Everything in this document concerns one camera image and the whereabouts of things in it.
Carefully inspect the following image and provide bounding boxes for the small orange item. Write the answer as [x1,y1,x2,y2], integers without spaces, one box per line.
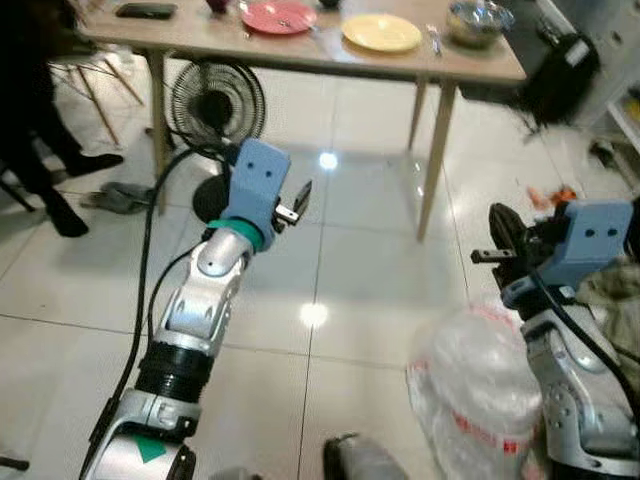
[527,185,579,211]

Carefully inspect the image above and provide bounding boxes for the olive green jacket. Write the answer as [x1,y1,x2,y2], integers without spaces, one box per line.
[575,260,640,371]

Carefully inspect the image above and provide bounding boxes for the dark shoe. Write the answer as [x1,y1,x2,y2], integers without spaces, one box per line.
[588,138,629,169]

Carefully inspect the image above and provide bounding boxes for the black floor fan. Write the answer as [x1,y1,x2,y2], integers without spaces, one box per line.
[168,60,268,226]

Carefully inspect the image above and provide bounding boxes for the light wooden table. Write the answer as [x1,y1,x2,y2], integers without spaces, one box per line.
[75,0,528,241]

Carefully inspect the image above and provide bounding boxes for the black bag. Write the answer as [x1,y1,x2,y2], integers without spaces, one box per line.
[520,32,601,126]

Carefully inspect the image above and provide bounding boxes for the grey slippers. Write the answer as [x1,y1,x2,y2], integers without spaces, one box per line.
[80,182,156,214]

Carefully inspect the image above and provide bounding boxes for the yellow plate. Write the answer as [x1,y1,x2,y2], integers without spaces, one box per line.
[341,13,424,54]

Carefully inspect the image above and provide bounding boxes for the pink plate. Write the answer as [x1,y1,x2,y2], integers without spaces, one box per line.
[240,0,319,37]

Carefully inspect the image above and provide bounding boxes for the white chair with wooden legs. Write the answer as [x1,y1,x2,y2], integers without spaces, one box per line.
[50,40,146,146]

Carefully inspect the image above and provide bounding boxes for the metal bowl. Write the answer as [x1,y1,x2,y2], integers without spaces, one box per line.
[446,0,515,49]

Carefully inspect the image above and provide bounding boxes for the robot right leg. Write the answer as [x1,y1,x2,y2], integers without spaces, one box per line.
[322,433,411,480]

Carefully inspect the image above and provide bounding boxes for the black phone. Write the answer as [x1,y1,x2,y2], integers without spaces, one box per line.
[115,3,178,20]

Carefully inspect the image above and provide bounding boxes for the person legs in black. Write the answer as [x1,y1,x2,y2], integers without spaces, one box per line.
[0,0,126,239]

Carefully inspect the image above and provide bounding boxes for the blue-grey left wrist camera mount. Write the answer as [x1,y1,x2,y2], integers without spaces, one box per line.
[222,138,293,241]

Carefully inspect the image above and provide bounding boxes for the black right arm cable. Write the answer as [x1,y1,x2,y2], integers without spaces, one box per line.
[528,270,640,421]

